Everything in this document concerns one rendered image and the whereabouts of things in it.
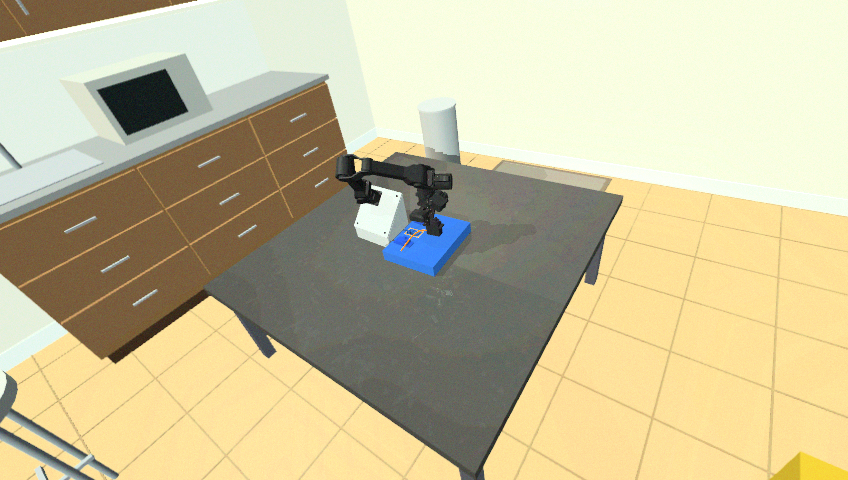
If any black micro servo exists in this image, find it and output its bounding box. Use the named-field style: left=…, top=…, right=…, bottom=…
left=401, top=217, right=444, bottom=251

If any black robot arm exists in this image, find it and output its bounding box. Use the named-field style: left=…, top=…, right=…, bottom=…
left=335, top=154, right=453, bottom=212

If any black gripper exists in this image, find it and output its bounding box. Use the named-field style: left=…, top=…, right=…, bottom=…
left=409, top=190, right=443, bottom=226

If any blue flat deck plate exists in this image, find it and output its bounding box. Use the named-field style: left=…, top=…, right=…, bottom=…
left=383, top=214, right=471, bottom=277

